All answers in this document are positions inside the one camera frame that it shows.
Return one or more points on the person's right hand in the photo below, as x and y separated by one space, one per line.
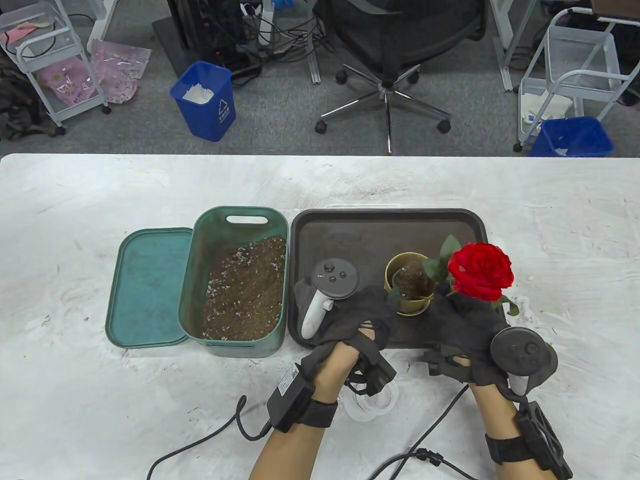
467 335

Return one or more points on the aluminium rail piece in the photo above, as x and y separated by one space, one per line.
315 67

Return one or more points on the white desk leg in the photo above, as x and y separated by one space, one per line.
507 50
102 25

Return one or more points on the black labelled wrist box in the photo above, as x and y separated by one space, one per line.
287 400

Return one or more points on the white box in cart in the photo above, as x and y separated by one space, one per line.
545 107

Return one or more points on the green garden trowel scoop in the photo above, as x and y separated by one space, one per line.
395 287

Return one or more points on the black office chair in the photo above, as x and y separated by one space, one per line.
400 35

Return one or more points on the pink plastic bag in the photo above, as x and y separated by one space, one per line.
67 82
120 70

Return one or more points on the person's left forearm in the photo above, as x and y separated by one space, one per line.
295 440

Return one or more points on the dark grey right controller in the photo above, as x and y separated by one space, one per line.
522 352

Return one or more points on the dark brown plastic tray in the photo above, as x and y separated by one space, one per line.
350 235

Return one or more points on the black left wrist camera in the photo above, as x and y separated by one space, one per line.
377 372

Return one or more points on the red artificial rose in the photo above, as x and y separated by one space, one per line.
480 270

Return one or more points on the brown potting mix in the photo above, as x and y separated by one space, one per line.
245 295
415 282

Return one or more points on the grey and white left controller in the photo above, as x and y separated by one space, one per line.
332 277

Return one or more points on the black computer tower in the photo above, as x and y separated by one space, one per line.
200 25

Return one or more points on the green plastic storage bin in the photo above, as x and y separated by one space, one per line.
215 235

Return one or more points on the blue bin with white symbol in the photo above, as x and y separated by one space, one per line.
202 117

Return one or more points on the yellow ribbed flower pot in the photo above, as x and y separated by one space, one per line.
410 307

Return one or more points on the black lattice wrist mount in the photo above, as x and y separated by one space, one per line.
545 440

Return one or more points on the plain blue waste bin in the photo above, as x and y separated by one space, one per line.
575 137

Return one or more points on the person's left hand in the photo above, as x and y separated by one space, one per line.
350 315

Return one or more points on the black floor mat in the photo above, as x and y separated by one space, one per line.
170 45

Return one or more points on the white rolling cart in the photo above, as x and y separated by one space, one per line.
35 12
580 55

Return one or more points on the dark clothing pile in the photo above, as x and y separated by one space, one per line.
15 110

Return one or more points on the teal plastic bin lid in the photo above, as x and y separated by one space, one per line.
147 290

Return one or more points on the clear round plastic piece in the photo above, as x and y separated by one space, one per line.
402 367

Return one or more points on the white power strip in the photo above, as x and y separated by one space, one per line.
265 20

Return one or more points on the person's right forearm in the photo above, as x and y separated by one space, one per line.
495 410

